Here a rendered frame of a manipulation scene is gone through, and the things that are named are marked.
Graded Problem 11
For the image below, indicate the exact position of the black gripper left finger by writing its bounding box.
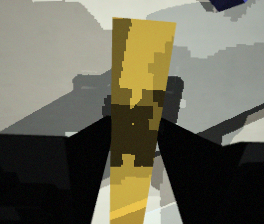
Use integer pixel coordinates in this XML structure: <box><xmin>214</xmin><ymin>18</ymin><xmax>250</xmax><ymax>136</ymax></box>
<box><xmin>0</xmin><ymin>116</ymin><xmax>112</xmax><ymax>224</ymax></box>

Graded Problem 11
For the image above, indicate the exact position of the yellow bar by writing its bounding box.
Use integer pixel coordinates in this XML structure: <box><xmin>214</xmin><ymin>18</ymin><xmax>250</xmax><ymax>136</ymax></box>
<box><xmin>109</xmin><ymin>17</ymin><xmax>177</xmax><ymax>224</ymax></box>

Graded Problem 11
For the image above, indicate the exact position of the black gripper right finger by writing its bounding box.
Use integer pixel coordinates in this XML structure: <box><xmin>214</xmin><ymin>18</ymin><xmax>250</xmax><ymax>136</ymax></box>
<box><xmin>157</xmin><ymin>118</ymin><xmax>264</xmax><ymax>224</ymax></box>

